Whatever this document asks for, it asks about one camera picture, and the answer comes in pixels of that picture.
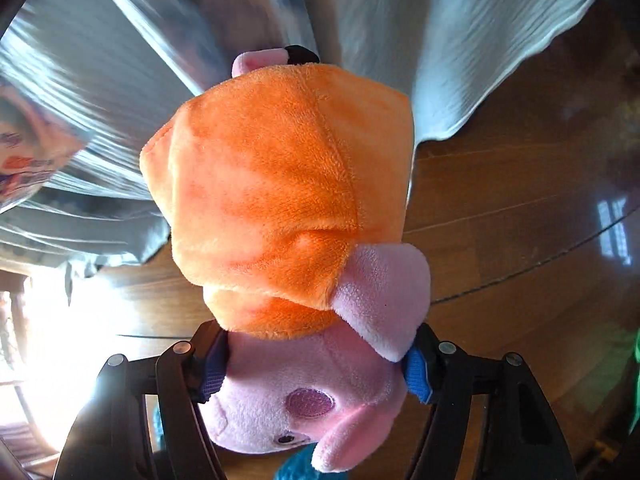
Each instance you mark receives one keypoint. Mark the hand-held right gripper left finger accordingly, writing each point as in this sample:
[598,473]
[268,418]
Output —
[216,370]

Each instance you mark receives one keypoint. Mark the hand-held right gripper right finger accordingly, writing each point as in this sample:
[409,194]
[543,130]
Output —
[417,375]

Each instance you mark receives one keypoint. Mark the fluffy grey-blue plush toy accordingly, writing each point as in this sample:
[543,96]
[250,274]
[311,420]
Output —
[295,467]

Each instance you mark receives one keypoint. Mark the pink pig plush orange dress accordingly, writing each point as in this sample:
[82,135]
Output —
[270,185]

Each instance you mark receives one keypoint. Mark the green object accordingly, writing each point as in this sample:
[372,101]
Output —
[636,370]

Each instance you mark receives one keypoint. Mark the pink tissue pack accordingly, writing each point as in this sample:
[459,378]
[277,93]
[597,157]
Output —
[35,150]

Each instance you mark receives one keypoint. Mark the striped white tablecloth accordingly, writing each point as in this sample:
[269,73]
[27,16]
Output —
[475,35]

